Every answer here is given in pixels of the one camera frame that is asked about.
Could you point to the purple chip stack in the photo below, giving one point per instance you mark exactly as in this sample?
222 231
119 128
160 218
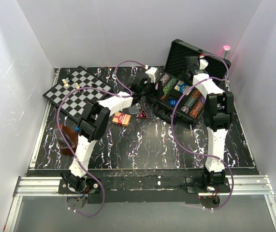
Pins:
202 99

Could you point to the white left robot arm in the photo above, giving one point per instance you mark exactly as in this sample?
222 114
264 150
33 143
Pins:
93 123

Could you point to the blue white card deck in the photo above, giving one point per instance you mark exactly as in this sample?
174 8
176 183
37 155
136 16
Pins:
181 87

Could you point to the green grey chip stack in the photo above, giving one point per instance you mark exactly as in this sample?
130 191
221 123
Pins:
190 101

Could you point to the clear round dealer button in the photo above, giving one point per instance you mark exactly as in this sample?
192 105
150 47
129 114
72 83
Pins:
134 109

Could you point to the blue small blind button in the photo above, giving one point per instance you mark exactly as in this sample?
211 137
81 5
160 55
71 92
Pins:
173 102

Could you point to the aluminium front rail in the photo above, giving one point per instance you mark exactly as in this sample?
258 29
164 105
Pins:
42 204

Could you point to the pink capped metal post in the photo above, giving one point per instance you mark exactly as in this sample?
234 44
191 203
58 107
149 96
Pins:
225 52

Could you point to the red yellow card deck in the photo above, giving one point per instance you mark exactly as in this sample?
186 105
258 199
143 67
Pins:
121 119

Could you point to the red black triangle all-in button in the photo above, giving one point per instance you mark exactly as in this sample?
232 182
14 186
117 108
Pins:
142 115

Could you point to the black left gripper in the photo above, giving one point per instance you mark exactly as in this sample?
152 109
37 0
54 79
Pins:
159 91

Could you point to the orange chip stack right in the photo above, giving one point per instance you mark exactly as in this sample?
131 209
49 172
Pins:
196 94

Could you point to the white chess queen piece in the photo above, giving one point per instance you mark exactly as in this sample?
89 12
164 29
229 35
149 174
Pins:
65 83

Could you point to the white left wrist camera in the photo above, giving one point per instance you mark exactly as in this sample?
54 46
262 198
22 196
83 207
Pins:
152 72

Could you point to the orange black chip stack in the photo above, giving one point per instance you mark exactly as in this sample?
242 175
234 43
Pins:
196 110

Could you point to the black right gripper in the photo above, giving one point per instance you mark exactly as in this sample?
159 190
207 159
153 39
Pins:
183 78

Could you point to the clear acrylic card holder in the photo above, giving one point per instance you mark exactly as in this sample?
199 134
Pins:
63 140

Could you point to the black poker chip case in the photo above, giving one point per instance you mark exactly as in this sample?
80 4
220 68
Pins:
189 89

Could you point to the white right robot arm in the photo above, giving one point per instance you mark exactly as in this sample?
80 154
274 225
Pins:
217 117

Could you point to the blue beige chip stack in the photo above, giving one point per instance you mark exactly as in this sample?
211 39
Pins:
165 79

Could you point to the blue grey chip stack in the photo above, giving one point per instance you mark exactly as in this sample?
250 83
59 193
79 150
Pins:
185 109

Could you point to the black silver chess board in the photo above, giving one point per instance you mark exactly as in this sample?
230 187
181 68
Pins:
73 106

